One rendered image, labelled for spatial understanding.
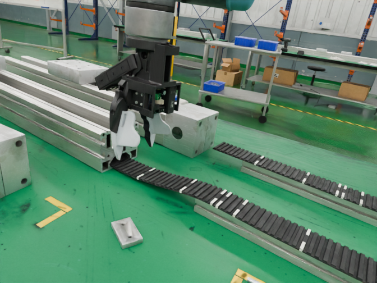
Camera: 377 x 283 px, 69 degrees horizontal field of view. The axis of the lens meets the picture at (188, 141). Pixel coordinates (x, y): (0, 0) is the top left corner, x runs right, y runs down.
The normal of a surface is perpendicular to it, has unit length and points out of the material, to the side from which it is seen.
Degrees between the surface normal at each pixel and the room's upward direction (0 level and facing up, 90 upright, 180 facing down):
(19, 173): 90
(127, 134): 73
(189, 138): 90
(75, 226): 0
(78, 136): 90
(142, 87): 90
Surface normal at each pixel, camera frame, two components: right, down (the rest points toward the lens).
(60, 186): 0.12, -0.91
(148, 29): 0.20, 0.42
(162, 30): 0.67, 0.38
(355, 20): -0.50, 0.29
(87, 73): 0.82, 0.32
